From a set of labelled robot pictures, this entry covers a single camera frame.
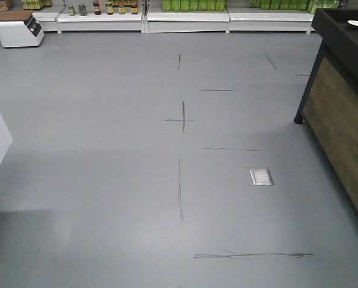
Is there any white store shelving unit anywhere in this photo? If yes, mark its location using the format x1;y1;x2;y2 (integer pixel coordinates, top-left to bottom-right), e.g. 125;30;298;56
0;0;341;34

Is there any small white dish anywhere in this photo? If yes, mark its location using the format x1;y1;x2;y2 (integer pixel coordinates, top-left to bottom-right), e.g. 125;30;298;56
347;20;358;28

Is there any metal floor socket plate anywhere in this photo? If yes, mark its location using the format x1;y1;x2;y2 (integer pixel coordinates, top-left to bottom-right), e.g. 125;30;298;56
249;169;274;186

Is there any white box appliance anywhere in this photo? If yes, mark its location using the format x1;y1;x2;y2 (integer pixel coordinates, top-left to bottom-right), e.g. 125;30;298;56
0;10;44;48

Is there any black wooden produce stand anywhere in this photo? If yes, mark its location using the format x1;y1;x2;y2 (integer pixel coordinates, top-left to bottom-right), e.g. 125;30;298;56
294;8;358;217

